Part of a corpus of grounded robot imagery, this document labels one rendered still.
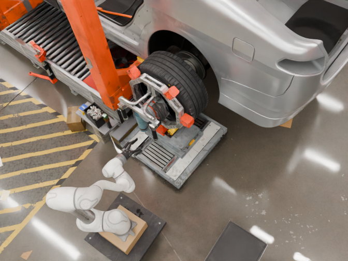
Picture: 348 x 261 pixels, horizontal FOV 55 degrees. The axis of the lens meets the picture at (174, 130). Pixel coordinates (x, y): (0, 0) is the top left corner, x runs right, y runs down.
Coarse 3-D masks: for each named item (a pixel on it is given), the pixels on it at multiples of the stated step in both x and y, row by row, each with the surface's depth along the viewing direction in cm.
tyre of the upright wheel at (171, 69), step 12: (144, 60) 278; (156, 60) 265; (168, 60) 262; (180, 60) 262; (144, 72) 270; (156, 72) 258; (168, 72) 257; (180, 72) 258; (192, 72) 262; (168, 84) 258; (180, 84) 257; (192, 84) 261; (180, 96) 259; (192, 96) 262; (204, 96) 273; (192, 108) 266; (204, 108) 287
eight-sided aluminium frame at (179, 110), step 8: (136, 80) 271; (144, 80) 261; (152, 80) 262; (136, 88) 292; (160, 88) 256; (168, 88) 257; (136, 96) 296; (176, 104) 264; (176, 112) 263; (168, 120) 300; (176, 120) 275; (168, 128) 297
